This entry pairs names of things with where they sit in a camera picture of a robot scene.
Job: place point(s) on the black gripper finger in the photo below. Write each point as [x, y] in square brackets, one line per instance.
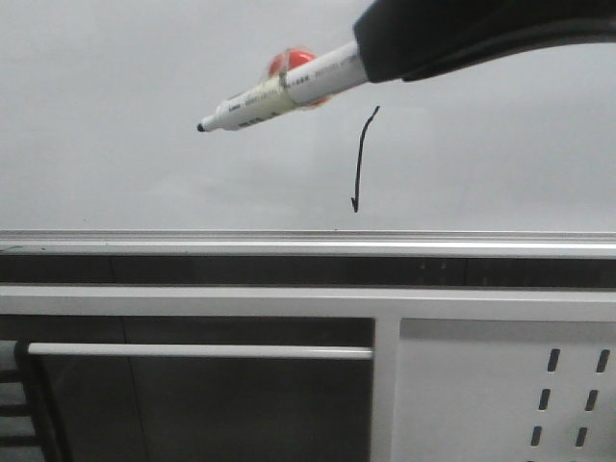
[395, 37]
[554, 34]

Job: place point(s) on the white whiteboard with aluminium frame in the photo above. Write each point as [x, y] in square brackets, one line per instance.
[100, 102]

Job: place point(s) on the white perforated pegboard panel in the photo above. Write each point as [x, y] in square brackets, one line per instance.
[505, 391]

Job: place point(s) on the white horizontal rod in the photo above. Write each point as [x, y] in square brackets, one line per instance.
[212, 351]

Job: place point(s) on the white marker with black tip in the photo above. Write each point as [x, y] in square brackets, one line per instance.
[334, 72]

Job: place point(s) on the white metal stand frame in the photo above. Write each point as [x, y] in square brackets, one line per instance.
[388, 309]

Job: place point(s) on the red round magnet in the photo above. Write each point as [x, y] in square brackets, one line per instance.
[282, 63]

